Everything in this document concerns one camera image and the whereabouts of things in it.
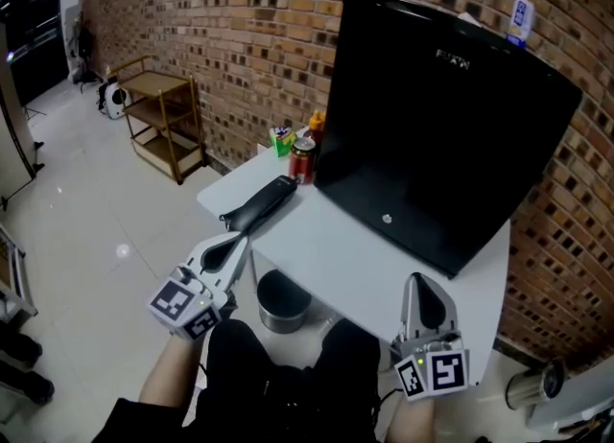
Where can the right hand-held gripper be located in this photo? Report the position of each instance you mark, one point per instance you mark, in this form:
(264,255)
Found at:
(441,369)

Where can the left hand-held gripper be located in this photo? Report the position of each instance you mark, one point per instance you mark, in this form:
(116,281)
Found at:
(177,304)

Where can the black handheld device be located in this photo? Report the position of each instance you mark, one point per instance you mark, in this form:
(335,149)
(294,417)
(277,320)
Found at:
(261,201)

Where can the person's left forearm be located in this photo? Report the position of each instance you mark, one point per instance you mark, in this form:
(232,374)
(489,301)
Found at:
(168,374)

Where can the person's right forearm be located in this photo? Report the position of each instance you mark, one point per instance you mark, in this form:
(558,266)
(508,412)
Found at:
(412,419)

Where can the grey metal trash bin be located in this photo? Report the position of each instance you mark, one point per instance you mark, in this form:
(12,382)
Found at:
(283,311)

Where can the silver round lamp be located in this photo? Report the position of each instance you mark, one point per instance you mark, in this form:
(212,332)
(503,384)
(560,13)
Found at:
(532,386)

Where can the red drink can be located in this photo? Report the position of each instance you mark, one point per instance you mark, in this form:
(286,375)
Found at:
(302,165)

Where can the green drink carton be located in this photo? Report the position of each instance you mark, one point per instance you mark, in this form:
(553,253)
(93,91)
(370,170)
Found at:
(282,141)

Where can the person's black trousers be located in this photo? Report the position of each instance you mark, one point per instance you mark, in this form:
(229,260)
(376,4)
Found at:
(268,393)

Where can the wooden shelf cart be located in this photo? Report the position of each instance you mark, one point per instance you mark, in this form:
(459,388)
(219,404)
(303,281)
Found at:
(158,115)

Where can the orange-capped sauce bottle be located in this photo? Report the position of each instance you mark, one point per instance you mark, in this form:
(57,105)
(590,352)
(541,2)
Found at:
(315,122)

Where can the black cabinet box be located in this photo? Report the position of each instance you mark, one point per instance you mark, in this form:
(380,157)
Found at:
(432,144)

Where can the person's black sleeve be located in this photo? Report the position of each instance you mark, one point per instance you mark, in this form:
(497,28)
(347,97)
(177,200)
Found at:
(139,424)

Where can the white round appliance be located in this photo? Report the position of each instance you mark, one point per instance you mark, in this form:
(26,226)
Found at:
(115,100)

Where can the beige partition board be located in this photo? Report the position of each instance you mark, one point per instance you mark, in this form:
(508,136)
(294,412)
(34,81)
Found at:
(14,134)

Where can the black double door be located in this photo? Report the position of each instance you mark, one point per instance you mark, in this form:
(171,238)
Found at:
(33,38)

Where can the white plastic bottle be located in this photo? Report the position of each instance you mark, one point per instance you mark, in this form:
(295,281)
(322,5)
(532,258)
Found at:
(520,19)

